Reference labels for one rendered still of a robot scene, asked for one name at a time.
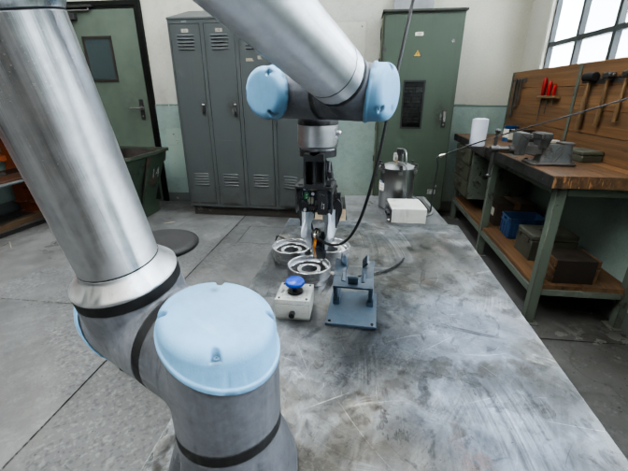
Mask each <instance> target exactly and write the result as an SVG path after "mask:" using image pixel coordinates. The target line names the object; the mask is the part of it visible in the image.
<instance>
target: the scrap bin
mask: <svg viewBox="0 0 628 471"><path fill-rule="evenodd" d="M119 147H120V150H121V154H122V156H123V159H124V161H125V163H126V166H127V168H128V171H129V173H130V176H131V179H132V181H133V183H134V185H135V188H136V192H137V195H138V197H139V200H140V203H141V205H142V207H143V209H144V212H145V215H146V217H148V216H150V215H152V214H153V213H155V212H157V211H159V210H160V209H161V206H160V201H159V199H156V196H157V190H158V185H159V180H160V176H161V173H162V168H163V164H164V161H165V155H166V151H167V150H168V147H138V146H119Z"/></svg>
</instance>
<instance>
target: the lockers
mask: <svg viewBox="0 0 628 471"><path fill-rule="evenodd" d="M165 19H166V21H167V29H168V36H169V43H170V50H171V58H172V65H173V72H174V80H175V86H176V94H177V100H178V114H179V121H180V129H181V136H182V143H183V150H184V158H185V164H186V172H187V179H188V186H189V194H190V200H191V206H194V208H195V213H197V214H220V215H243V216H266V217H289V218H299V217H298V215H297V213H295V194H294V186H295V185H296V184H297V183H298V182H299V181H300V180H301V178H304V157H301V156H299V149H300V147H299V146H298V119H279V120H275V121H274V120H271V119H263V118H260V117H258V116H257V115H256V114H254V113H253V111H252V110H251V109H250V106H249V104H248V101H247V95H246V91H247V90H246V85H247V81H248V78H249V76H250V73H251V72H252V71H253V70H254V69H255V68H257V67H259V66H262V65H271V64H272V63H270V62H269V61H268V60H267V59H265V58H264V57H263V55H261V54H260V53H259V52H258V51H256V50H255V49H253V48H252V47H251V46H250V45H248V44H247V43H246V42H245V41H243V40H242V39H241V38H239V37H238V36H237V35H235V34H234V33H233V32H232V31H230V30H229V29H228V28H227V27H225V26H224V25H223V24H221V23H220V22H219V21H217V20H216V19H215V18H214V17H212V16H211V15H210V14H208V13H207V12H206V11H205V10H203V11H187V12H183V13H180V14H177V15H173V16H170V17H166V18H165ZM236 113H237V116H238V117H235V115H234V114H236Z"/></svg>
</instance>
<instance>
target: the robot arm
mask: <svg viewBox="0 0 628 471"><path fill-rule="evenodd" d="M66 1H67V0H0V138H1V140H2V141H3V143H4V145H5V147H6V149H7V151H8V153H9V155H10V157H11V159H12V160H13V162H14V164H15V165H16V167H17V168H18V170H19V172H20V174H21V177H22V178H23V180H24V182H25V184H26V186H27V187H28V189H29V191H30V193H31V195H32V196H33V197H34V199H35V201H36V204H37V205H38V207H39V209H40V211H41V213H42V215H43V216H44V218H45V220H46V222H47V224H48V225H49V227H50V229H51V231H52V233H53V234H54V236H55V238H56V240H57V242H58V243H59V245H60V247H61V249H62V251H63V253H64V255H65V257H66V259H67V261H68V262H69V263H70V265H71V267H72V269H73V271H74V272H75V274H76V275H75V277H74V278H73V280H72V282H71V284H70V285H69V288H68V297H69V298H70V301H71V302H72V304H73V306H74V322H75V325H76V328H77V330H78V333H79V335H80V336H81V338H82V339H83V341H84V342H85V344H86V345H87V346H88V347H89V348H90V349H91V350H92V351H93V352H95V353H96V354H98V355H99V356H101V357H103V358H105V359H107V360H109V361H111V362H112V363H114V364H115V365H116V366H117V367H119V368H120V369H121V370H123V371H124V372H125V373H127V374H128V375H129V376H131V377H132V378H134V379H135V380H137V381H138V382H139V383H141V384H142V385H143V386H145V387H146V388H147V389H149V390H150V391H151V392H153V393H155V394H156V395H157V396H159V397H160V398H161V399H163V400H164V401H165V402H166V404H167V405H168V407H169V409H170V411H171V416H172V421H173V426H174V431H175V436H176V442H175V446H174V449H173V453H172V457H171V461H170V465H169V469H168V471H297V470H298V465H297V448H296V444H295V441H294V438H293V434H292V432H291V430H290V428H289V426H288V424H287V422H286V421H285V419H284V418H283V416H282V414H281V407H280V386H279V364H278V360H279V355H280V343H279V337H278V331H277V326H276V319H275V316H274V313H273V311H272V309H271V307H270V306H269V305H268V303H267V302H266V301H265V300H264V299H263V298H262V296H261V295H259V294H258V293H256V292H254V291H253V290H251V289H248V288H246V287H243V286H240V285H237V284H233V283H226V282H224V283H223V284H222V285H217V284H216V282H208V283H201V284H197V285H193V286H191V287H189V286H188V285H187V283H186V281H185V279H184V277H183V275H182V272H181V269H180V266H179V264H178V259H177V256H176V255H175V253H174V251H172V250H171V249H169V248H167V247H164V246H161V245H158V244H156V241H155V239H154V236H153V233H152V231H151V229H150V225H149V222H148V220H147V217H146V215H145V212H144V209H143V207H142V205H141V203H140V200H139V197H138V195H137V192H136V188H135V185H134V183H133V181H132V179H131V176H130V173H129V171H128V168H127V166H126V163H125V161H124V159H123V156H122V154H121V150H120V147H119V144H118V142H117V139H116V137H115V135H114V132H113V130H112V127H111V125H110V122H109V119H108V117H107V114H106V111H105V108H104V106H103V103H102V101H101V98H100V95H99V93H98V91H97V89H96V86H95V83H94V81H93V77H92V74H91V71H90V69H89V66H88V65H87V62H86V60H85V57H84V54H83V52H82V49H81V47H80V44H79V41H78V38H77V36H76V33H75V30H74V28H73V25H72V23H71V21H70V18H69V16H68V13H67V11H66ZM193 1H194V2H195V3H196V4H197V5H198V6H199V7H201V8H202V9H203V10H205V11H206V12H207V13H208V14H210V15H211V16H212V17H214V18H215V19H216V20H217V21H219V22H220V23H221V24H223V25H224V26H225V27H227V28H228V29H229V30H230V31H232V32H233V33H234V34H235V35H237V36H238V37H239V38H241V39H242V40H243V41H245V42H246V43H247V44H248V45H250V46H251V47H252V48H253V49H255V50H256V51H258V52H259V53H260V54H261V55H263V57H264V58H265V59H267V60H268V61H269V62H270V63H272V64H271V65H262V66H259V67H257V68H255V69H254V70H253V71H252V72H251V73H250V76H249V78H248V81H247V85H246V90H247V91H246V95H247V101H248V104H249V106H250V109H251V110H252V111H253V113H254V114H256V115H257V116H258V117H260V118H263V119H271V120H274V121H275V120H279V119H298V146H299V147H300V149H299V156H301V157H304V178H301V180H300V181H299V182H298V183H297V184H296V185H295V186H294V194H295V213H297V215H298V217H299V220H300V227H301V237H302V238H304V240H305V241H306V243H307V245H308V247H309V248H310V249H311V250H312V248H311V246H312V241H313V234H312V232H313V229H314V227H313V224H312V222H313V220H314V218H315V212H318V215H322V219H323V221H324V223H325V229H324V234H325V238H324V241H326V242H329V243H332V241H333V238H334V235H335V230H336V227H337V225H338V223H339V220H340V217H341V214H342V209H343V204H342V200H341V193H338V192H337V189H336V188H337V187H338V184H337V183H336V180H335V177H334V171H333V166H332V162H331V161H327V160H326V158H332V157H336V146H337V136H341V131H337V128H338V121H362V122H363V123H367V122H368V121H386V120H388V119H389V118H390V117H391V116H392V115H393V113H394V112H395V110H396V107H397V104H398V99H399V93H400V80H399V75H398V72H397V69H396V67H395V66H394V65H393V64H391V63H388V62H379V61H374V62H373V63H369V62H367V61H366V60H365V58H364V57H363V56H362V55H361V53H360V52H359V51H358V50H357V49H356V48H355V47H354V45H353V44H352V43H351V42H350V40H349V39H348V38H347V36H346V35H345V34H344V32H343V31H342V30H341V29H340V27H339V26H338V25H337V24H336V22H335V21H334V20H333V18H332V17H331V16H330V15H329V13H328V12H327V11H326V10H325V8H324V7H323V6H322V5H321V3H320V2H319V1H318V0H193Z"/></svg>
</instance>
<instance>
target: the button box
mask: <svg viewBox="0 0 628 471"><path fill-rule="evenodd" d="M313 304H314V284H305V285H304V286H303V287H301V288H298V291H296V292H294V291H293V289H292V288H289V287H287V286H286V285H285V282H282V283H281V286H280V288H279V290H278V294H277V296H276V299H275V307H276V318H277V319H289V320H302V321H309V320H310V316H311V311H312V308H313Z"/></svg>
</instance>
